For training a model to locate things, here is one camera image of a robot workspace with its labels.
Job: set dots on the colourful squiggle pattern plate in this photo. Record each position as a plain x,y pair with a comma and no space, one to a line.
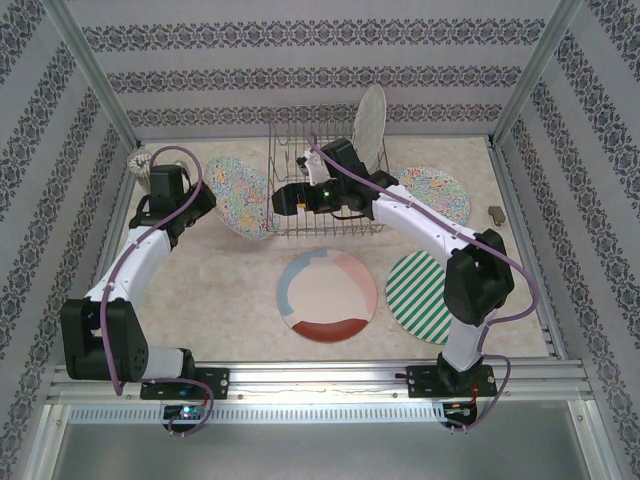
240,200
440,192

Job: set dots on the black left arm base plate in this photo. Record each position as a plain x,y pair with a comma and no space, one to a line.
210,382

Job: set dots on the green white striped plate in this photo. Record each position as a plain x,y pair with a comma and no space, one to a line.
415,300

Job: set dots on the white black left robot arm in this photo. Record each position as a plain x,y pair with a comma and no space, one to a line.
147,257

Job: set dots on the clear jar of pencils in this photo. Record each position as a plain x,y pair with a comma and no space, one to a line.
139,165

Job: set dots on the small grey-olive clip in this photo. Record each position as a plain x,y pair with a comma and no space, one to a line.
497,215

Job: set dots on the small circuit board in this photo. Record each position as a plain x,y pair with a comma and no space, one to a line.
187,412
460,409

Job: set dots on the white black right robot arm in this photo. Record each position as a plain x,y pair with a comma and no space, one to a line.
415,220

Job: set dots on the pink blue red plate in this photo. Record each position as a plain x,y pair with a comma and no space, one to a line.
325,300

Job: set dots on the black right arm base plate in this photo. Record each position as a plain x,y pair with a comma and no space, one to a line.
420,382

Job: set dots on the aluminium frame post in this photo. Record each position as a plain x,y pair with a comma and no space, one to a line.
95,75
535,70

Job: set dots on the aluminium mounting rail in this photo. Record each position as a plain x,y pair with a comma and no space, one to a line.
320,380

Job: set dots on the blue plaid line plate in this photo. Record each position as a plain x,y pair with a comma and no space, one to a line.
371,125

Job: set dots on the aluminium side rail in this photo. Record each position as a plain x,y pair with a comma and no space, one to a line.
116,220
513,210

